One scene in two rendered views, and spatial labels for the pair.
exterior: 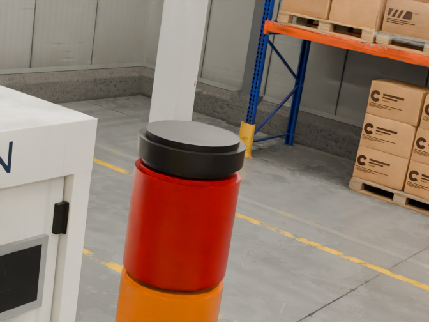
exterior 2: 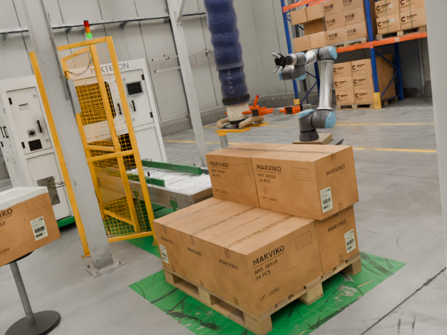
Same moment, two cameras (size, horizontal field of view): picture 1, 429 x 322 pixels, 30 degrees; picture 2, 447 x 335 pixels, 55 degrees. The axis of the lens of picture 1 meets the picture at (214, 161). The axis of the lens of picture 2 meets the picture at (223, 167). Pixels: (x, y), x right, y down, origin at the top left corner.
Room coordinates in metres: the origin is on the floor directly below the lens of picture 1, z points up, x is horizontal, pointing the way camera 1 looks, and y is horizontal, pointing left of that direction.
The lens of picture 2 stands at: (-3.55, -2.71, 1.59)
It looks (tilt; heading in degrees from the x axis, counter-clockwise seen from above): 12 degrees down; 22
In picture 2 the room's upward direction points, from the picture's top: 11 degrees counter-clockwise
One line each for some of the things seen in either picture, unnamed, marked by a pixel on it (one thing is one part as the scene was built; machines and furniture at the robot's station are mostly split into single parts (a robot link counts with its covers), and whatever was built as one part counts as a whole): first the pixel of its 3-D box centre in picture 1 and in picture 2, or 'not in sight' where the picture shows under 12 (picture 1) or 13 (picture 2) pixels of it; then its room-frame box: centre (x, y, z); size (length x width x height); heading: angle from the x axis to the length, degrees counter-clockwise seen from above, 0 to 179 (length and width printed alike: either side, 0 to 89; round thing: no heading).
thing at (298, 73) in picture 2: not in sight; (298, 72); (0.09, -2.08, 1.46); 0.12 x 0.09 x 0.12; 71
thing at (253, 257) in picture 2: not in sight; (250, 235); (-0.63, -1.66, 0.34); 1.20 x 1.00 x 0.40; 56
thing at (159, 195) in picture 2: not in sight; (139, 190); (0.39, -0.11, 0.50); 2.31 x 0.05 x 0.19; 56
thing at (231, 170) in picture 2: not in sight; (249, 172); (-0.25, -1.61, 0.74); 0.60 x 0.40 x 0.40; 56
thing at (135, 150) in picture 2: not in sight; (98, 151); (-0.03, -0.03, 1.05); 0.87 x 0.10 x 2.10; 108
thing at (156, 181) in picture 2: not in sight; (128, 177); (0.64, 0.15, 0.60); 1.60 x 0.10 x 0.09; 56
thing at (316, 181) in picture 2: not in sight; (303, 178); (-0.58, -2.12, 0.74); 0.60 x 0.40 x 0.40; 57
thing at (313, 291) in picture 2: not in sight; (256, 268); (-0.63, -1.66, 0.07); 1.20 x 1.00 x 0.14; 56
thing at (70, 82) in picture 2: not in sight; (71, 96); (-0.34, -0.13, 1.62); 0.20 x 0.05 x 0.30; 56
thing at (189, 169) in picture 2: not in sight; (167, 165); (1.08, -0.15, 0.60); 1.60 x 0.10 x 0.09; 56
